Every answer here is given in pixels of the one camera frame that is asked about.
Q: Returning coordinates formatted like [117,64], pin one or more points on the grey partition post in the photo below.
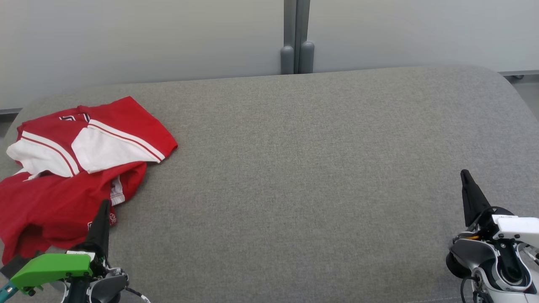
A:
[297,38]

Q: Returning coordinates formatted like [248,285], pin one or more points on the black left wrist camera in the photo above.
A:
[14,265]

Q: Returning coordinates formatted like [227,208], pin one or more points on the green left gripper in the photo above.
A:
[50,267]

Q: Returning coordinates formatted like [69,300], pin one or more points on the grey partition base rail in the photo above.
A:
[9,111]

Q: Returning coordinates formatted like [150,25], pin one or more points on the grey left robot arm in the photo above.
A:
[103,286]

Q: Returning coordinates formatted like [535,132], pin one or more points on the grey partition foot with caster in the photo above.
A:
[520,74]

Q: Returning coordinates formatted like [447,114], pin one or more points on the red shorts with white stripe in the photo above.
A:
[54,202]

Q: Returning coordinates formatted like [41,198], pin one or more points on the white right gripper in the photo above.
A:
[520,229]

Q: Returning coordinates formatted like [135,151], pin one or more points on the red shirt with white sleeves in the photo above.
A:
[126,122]

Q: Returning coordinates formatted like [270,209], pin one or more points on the teal left camera connector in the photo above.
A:
[7,291]

